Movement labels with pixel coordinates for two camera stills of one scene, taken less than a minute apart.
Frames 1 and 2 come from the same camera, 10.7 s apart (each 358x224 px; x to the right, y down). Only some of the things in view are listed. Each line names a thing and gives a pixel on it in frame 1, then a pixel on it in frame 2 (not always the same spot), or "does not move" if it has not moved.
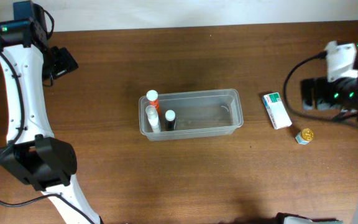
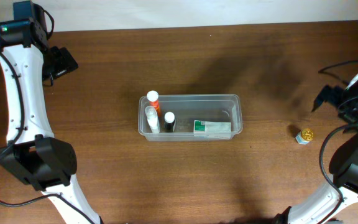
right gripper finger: x=308 y=91 to x=334 y=94
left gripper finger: x=63 y=61 does not move
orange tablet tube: x=151 y=96 does not move
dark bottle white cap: x=170 y=117 does not move
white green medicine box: x=276 y=110 to x=212 y=129
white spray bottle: x=151 y=113 does not move
